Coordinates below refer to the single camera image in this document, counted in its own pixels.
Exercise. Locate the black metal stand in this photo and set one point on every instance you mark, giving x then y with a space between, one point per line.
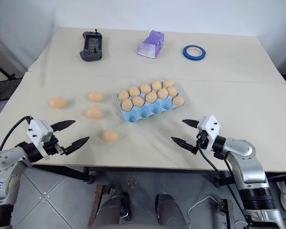
2 88

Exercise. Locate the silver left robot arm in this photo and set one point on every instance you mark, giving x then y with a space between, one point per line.
4 164

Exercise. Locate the dark grey handheld remote controller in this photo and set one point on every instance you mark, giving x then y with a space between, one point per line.
91 46

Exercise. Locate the blue egg tray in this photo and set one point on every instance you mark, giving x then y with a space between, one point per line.
147 112

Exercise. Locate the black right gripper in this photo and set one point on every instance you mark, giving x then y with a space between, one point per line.
202 139

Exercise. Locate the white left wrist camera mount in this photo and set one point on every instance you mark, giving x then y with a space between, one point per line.
38 130

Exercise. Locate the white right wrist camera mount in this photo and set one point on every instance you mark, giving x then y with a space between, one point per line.
208 125

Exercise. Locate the rusty metal bar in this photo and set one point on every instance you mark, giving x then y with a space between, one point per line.
227 212
99 205

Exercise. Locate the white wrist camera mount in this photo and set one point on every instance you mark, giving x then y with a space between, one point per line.
208 125
38 130

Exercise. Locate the dark rounded shape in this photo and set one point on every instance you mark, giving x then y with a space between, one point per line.
114 212
169 210

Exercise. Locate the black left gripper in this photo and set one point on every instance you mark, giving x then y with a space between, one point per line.
53 145

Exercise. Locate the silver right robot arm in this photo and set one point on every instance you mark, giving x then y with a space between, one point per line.
248 157

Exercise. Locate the purple tissue pack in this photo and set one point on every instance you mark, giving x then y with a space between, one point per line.
150 45

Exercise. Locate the tan egg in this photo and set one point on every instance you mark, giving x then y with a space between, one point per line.
134 91
123 95
168 83
93 112
110 136
178 100
95 96
151 97
145 88
138 101
156 85
162 94
172 91
127 105
57 102

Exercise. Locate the blue tape roll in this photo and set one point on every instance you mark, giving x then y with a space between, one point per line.
194 52

